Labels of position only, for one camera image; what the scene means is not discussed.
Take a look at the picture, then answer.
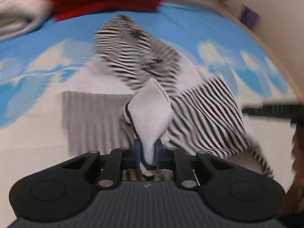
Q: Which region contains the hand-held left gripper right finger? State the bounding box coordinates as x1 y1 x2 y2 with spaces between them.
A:
154 140 229 190

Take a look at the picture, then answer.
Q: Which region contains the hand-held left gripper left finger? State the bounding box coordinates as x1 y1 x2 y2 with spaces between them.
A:
59 139 143 190

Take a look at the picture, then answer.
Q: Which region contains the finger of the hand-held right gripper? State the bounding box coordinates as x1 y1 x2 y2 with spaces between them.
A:
242 103 301 125

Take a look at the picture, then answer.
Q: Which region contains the black white striped garment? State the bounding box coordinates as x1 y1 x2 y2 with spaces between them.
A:
62 14 276 179

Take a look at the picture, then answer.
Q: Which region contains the purple board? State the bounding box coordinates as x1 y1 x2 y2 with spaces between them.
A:
239 5 261 30

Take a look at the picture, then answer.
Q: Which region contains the blue white printed bed sheet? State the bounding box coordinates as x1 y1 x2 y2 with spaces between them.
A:
0 2 297 221

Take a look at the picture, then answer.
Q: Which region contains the cream folded blanket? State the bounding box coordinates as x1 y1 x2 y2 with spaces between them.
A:
0 0 56 41

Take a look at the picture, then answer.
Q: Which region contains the wooden bed frame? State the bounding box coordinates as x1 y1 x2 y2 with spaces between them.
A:
214 0 304 105

